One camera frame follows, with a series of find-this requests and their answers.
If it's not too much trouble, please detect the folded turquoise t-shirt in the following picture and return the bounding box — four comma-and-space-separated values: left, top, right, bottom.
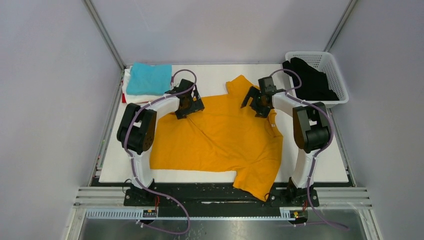
125, 62, 172, 96

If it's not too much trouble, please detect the white cable duct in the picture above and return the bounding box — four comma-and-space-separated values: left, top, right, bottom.
85, 207, 299, 221

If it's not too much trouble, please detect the folded white t-shirt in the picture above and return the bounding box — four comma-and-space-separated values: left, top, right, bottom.
121, 66, 163, 104

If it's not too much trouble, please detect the black t-shirt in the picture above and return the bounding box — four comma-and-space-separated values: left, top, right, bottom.
282, 57, 339, 101

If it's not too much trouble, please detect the white plastic basket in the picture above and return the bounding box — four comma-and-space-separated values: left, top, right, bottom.
285, 50, 350, 109

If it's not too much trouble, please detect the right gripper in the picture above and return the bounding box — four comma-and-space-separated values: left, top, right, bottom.
241, 86, 271, 119

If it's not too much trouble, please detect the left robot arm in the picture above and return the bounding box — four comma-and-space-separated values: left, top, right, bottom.
116, 79, 205, 206

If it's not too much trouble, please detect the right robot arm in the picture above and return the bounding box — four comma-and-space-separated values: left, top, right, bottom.
241, 76, 334, 206

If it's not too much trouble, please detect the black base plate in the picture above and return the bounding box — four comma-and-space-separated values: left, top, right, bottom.
123, 183, 320, 217

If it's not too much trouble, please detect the yellow t-shirt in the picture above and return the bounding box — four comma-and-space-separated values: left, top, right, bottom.
149, 75, 284, 201

